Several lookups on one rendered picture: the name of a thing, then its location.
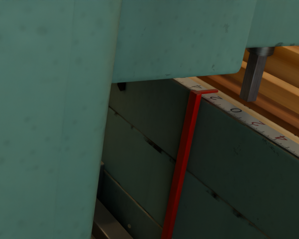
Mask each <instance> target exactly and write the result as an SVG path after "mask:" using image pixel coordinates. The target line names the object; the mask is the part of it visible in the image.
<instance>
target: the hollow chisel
mask: <svg viewBox="0 0 299 239"><path fill-rule="evenodd" d="M266 60H267V56H259V55H254V54H251V53H250V54H249V58H248V62H247V66H246V70H245V74H244V78H243V83H242V87H241V91H240V95H239V98H241V99H243V100H245V101H246V102H250V101H256V99H257V95H258V91H259V87H260V84H261V80H262V75H263V71H264V68H265V64H266Z"/></svg>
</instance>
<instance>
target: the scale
mask: <svg viewBox="0 0 299 239"><path fill-rule="evenodd" d="M171 79H172V80H174V81H175V82H177V83H179V84H180V85H182V86H184V87H185V88H187V89H188V90H190V91H191V90H196V91H200V90H207V89H206V88H205V87H203V86H201V85H200V84H198V83H196V82H194V81H193V80H191V79H189V78H188V77H183V78H171ZM201 98H202V99H204V100H206V101H207V102H209V103H210V104H212V105H214V106H215V107H217V108H218V109H220V110H222V111H223V112H225V113H226V114H228V115H229V116H231V117H233V118H234V119H236V120H237V121H239V122H241V123H242V124H244V125H245V126H247V127H249V128H250V129H252V130H253V131H255V132H257V133H258V134H260V135H261V136H263V137H265V138H266V139H268V140H269V141H271V142H272V143H274V144H275V145H277V146H279V147H280V148H282V149H284V150H285V151H287V152H288V153H290V154H292V155H293V156H295V157H296V158H298V159H299V144H298V143H296V142H294V141H293V140H291V139H289V138H288V137H286V136H285V135H283V134H281V133H279V132H278V131H276V130H274V129H273V128H271V127H269V126H268V125H266V124H264V123H263V122H261V121H259V120H258V119H256V118H255V117H253V116H251V115H250V114H248V113H246V112H245V111H243V110H241V109H240V108H238V107H236V106H234V105H233V104H231V103H230V102H228V101H226V100H225V99H223V98H221V97H220V96H218V95H216V94H215V93H208V94H202V96H201Z"/></svg>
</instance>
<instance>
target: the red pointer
mask: <svg viewBox="0 0 299 239"><path fill-rule="evenodd" d="M217 92H218V90H217V89H210V90H200V91H196V90H191V91H190V94H189V99H188V104H187V110H186V115H185V120H184V125H183V129H182V134H181V139H180V144H179V149H178V156H177V160H176V165H175V170H174V175H173V180H172V185H171V189H170V194H169V199H168V205H167V210H166V215H165V220H164V225H163V230H162V234H161V239H172V234H173V229H174V225H175V220H176V215H177V211H178V205H179V200H180V196H181V191H182V186H183V182H184V177H185V172H186V168H187V162H188V157H189V152H190V148H191V143H192V139H193V134H194V130H195V125H196V119H197V114H198V110H199V105H200V101H201V96H202V94H208V93H217Z"/></svg>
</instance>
